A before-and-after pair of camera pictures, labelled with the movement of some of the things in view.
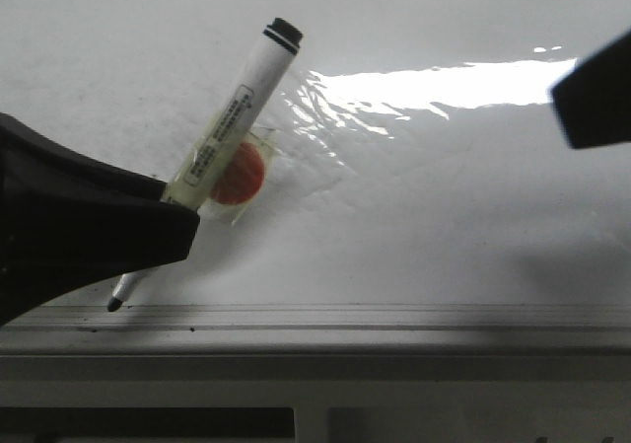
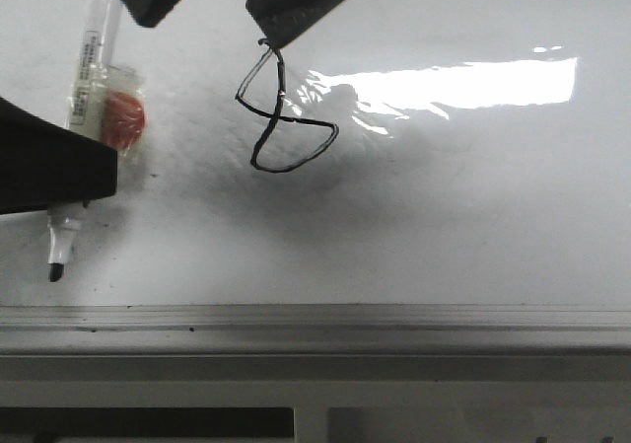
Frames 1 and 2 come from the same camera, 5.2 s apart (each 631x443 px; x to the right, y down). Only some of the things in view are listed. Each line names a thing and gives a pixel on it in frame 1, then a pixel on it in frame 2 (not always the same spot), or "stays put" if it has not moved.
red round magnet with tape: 242,182 to 122,111
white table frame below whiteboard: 315,397 stays put
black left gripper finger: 68,222 to 43,165
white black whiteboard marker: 196,182 to 86,110
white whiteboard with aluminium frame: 424,197 stays put
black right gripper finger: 594,100 to 285,2
